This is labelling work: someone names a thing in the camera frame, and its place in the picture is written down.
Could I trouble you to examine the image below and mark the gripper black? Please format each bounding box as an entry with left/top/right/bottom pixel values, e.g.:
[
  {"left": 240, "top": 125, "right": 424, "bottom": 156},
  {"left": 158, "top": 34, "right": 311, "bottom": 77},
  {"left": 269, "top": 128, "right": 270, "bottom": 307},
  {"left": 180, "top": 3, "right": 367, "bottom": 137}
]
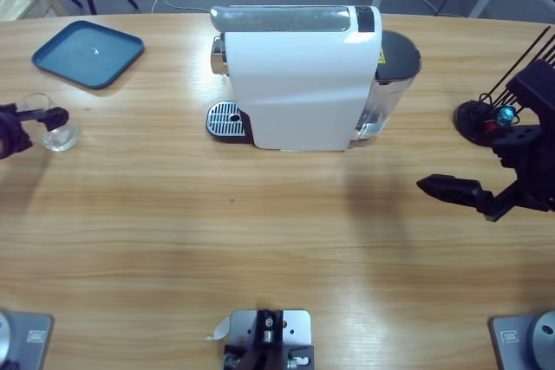
[
  {"left": 0, "top": 103, "right": 69, "bottom": 161},
  {"left": 415, "top": 124, "right": 555, "bottom": 224}
]

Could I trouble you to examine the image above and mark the clear glass cup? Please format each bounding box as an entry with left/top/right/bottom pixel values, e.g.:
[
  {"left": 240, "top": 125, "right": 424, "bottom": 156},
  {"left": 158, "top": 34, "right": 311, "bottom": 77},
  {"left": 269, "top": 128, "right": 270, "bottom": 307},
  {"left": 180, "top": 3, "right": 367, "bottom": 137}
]
[{"left": 7, "top": 92, "right": 82, "bottom": 153}]

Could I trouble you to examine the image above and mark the silver coffee machine lever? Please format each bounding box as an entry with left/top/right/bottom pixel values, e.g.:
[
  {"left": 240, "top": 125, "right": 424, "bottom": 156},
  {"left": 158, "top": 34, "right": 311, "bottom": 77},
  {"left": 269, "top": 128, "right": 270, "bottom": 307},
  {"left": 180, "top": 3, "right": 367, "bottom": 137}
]
[{"left": 209, "top": 4, "right": 353, "bottom": 34}]

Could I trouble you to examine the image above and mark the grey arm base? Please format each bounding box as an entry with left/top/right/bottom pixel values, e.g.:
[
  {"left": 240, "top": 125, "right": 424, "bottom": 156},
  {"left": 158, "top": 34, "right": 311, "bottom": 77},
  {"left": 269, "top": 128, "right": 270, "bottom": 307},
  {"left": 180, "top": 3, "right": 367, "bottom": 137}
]
[
  {"left": 489, "top": 309, "right": 555, "bottom": 370},
  {"left": 0, "top": 309, "right": 56, "bottom": 370}
]

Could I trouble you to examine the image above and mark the blue coffee capsule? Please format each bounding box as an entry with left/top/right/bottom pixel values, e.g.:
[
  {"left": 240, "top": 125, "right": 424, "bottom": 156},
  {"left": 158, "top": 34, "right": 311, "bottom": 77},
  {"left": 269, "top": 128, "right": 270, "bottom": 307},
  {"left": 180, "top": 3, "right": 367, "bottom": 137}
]
[{"left": 496, "top": 105, "right": 517, "bottom": 125}]

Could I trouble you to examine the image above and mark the white coffee machine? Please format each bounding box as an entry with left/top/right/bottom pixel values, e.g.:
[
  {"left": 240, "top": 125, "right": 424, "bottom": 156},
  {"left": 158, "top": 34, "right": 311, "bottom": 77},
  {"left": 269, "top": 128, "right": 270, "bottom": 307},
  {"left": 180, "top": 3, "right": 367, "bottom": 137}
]
[{"left": 206, "top": 4, "right": 385, "bottom": 153}]

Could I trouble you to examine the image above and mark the black capsule holder with rods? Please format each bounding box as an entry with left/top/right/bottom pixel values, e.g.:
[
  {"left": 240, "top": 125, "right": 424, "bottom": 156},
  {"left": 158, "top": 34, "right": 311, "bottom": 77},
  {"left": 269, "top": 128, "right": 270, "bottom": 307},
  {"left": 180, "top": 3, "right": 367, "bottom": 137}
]
[{"left": 454, "top": 26, "right": 555, "bottom": 148}]

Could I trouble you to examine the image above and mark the blue square tray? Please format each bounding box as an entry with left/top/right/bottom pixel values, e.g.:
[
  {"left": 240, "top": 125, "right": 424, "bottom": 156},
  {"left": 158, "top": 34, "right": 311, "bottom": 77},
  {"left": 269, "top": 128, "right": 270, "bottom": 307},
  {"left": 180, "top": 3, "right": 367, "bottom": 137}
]
[{"left": 30, "top": 19, "right": 146, "bottom": 91}]

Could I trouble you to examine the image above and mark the wooden crate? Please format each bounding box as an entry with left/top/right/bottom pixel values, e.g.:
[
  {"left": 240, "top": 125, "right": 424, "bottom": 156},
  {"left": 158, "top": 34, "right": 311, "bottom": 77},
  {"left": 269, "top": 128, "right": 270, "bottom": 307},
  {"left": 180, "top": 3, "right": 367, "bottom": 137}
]
[{"left": 0, "top": 0, "right": 70, "bottom": 23}]

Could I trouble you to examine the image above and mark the metal drip tray grate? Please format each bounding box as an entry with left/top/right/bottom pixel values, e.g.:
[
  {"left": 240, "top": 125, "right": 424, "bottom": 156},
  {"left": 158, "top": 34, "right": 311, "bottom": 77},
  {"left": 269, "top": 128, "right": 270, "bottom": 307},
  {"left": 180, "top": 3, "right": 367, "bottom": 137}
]
[{"left": 206, "top": 101, "right": 246, "bottom": 137}]

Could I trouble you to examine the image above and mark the white paper tag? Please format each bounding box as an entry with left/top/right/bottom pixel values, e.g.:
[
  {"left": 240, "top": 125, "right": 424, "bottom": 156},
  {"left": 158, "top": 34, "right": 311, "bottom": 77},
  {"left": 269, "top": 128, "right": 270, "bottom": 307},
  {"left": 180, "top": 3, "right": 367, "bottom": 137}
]
[{"left": 204, "top": 316, "right": 233, "bottom": 341}]

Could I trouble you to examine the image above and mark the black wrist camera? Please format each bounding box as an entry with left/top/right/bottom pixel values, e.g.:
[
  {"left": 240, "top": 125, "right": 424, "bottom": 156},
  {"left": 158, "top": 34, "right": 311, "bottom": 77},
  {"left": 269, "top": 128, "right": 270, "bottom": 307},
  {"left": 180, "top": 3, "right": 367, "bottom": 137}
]
[{"left": 506, "top": 59, "right": 555, "bottom": 118}]

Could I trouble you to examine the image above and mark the grey camera mount plate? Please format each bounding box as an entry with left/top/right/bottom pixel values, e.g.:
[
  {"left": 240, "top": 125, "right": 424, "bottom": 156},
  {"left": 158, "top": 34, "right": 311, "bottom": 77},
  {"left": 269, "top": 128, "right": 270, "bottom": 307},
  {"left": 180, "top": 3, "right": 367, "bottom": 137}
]
[{"left": 223, "top": 308, "right": 316, "bottom": 370}]

